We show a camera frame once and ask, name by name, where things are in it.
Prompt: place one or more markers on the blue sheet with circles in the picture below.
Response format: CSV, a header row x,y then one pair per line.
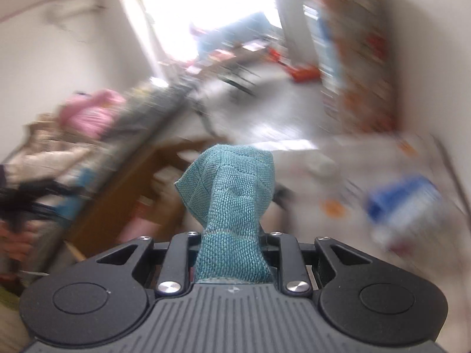
x,y
235,31

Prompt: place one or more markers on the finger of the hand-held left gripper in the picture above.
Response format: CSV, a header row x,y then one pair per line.
x,y
59,189

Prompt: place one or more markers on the flat blue box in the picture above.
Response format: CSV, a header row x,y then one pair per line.
x,y
401,202

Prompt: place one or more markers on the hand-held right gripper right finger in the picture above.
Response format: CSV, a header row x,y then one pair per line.
x,y
287,253

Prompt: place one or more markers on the grey quilt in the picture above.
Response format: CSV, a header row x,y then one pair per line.
x,y
151,114

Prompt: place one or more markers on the blue woven towel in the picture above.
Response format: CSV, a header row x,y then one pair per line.
x,y
231,198

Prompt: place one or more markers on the low folding table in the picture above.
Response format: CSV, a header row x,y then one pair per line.
x,y
239,55

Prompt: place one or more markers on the green folding stool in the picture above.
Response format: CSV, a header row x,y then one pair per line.
x,y
239,79

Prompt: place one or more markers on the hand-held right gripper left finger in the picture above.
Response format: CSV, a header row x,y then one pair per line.
x,y
180,253

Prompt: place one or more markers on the rolled flower-patterned floor mat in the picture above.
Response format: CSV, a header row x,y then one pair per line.
x,y
360,62

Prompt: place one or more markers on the person's left hand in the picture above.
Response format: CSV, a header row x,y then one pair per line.
x,y
14,244

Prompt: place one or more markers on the pink cloth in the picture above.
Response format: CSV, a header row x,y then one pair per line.
x,y
92,112

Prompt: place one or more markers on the large water bottle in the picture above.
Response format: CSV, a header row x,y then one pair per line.
x,y
322,36

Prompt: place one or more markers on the red basket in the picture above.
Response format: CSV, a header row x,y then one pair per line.
x,y
303,73

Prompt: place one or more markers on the brown cardboard box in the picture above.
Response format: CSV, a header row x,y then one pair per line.
x,y
121,198

